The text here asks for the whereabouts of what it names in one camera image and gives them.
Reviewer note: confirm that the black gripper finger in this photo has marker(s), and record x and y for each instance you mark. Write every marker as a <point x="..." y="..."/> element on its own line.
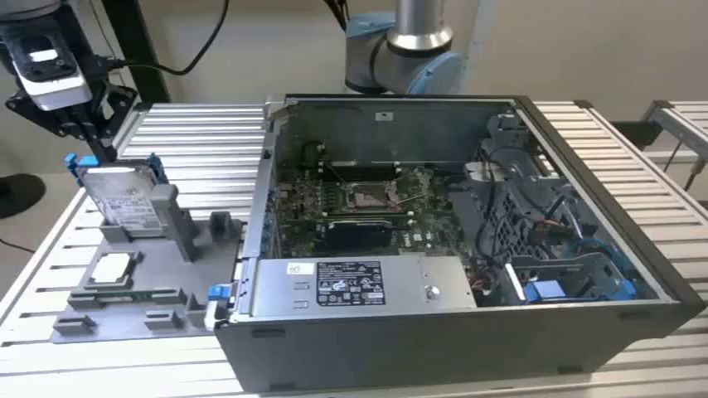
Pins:
<point x="21" y="105"/>
<point x="118" y="108"/>

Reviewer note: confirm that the hard disk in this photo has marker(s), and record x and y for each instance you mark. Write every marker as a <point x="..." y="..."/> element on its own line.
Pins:
<point x="124" y="203"/>

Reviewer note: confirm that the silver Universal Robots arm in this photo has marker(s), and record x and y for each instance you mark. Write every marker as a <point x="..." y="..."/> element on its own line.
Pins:
<point x="409" y="41"/>

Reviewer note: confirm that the grey metal disk bay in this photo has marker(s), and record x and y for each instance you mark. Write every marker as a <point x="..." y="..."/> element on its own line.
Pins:
<point x="553" y="259"/>

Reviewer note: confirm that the blue disk carrier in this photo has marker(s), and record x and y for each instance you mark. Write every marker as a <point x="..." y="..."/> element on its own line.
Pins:
<point x="544" y="290"/>

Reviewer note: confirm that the black round stand base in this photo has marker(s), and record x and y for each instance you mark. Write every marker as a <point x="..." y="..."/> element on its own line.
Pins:
<point x="21" y="195"/>

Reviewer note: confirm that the silver CPU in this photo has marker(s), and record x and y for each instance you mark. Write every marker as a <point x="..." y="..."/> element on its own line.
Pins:
<point x="113" y="267"/>

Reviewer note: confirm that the grey parts rack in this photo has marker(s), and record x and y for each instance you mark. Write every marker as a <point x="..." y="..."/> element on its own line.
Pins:
<point x="160" y="265"/>

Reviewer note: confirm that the locking lever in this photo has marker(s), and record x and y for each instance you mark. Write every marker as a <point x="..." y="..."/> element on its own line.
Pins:
<point x="337" y="172"/>

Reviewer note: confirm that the green RAM stick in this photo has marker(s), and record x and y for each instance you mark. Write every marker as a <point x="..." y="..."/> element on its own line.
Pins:
<point x="137" y="295"/>

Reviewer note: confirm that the blue case latch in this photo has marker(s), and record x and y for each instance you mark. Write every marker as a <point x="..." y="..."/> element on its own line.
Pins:
<point x="216" y="292"/>

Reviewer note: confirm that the CPU socket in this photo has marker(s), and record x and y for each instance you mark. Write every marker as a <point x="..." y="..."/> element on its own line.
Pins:
<point x="368" y="197"/>

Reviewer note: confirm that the black graphics card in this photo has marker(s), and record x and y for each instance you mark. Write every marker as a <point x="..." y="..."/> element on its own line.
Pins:
<point x="356" y="236"/>

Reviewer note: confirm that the silver power supply unit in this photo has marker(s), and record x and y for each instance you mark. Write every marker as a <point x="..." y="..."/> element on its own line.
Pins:
<point x="276" y="294"/>

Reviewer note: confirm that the green motherboard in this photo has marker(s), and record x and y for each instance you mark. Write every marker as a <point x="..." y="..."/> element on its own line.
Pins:
<point x="436" y="215"/>

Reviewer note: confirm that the black open PC case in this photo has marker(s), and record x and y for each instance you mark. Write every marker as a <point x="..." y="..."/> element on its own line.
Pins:
<point x="386" y="352"/>

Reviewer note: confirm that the yellow black power connector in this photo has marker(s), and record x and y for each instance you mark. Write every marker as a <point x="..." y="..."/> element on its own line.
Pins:
<point x="538" y="232"/>

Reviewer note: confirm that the slatted metal side table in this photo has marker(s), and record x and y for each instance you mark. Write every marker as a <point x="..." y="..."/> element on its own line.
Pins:
<point x="685" y="120"/>

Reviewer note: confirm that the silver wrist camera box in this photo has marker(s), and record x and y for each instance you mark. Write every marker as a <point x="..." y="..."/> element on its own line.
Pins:
<point x="49" y="89"/>

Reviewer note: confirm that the black upright post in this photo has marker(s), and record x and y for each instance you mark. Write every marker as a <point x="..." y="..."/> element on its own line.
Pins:
<point x="146" y="79"/>

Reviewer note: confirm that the black bracket block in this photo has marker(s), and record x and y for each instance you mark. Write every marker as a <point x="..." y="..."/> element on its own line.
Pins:
<point x="636" y="132"/>

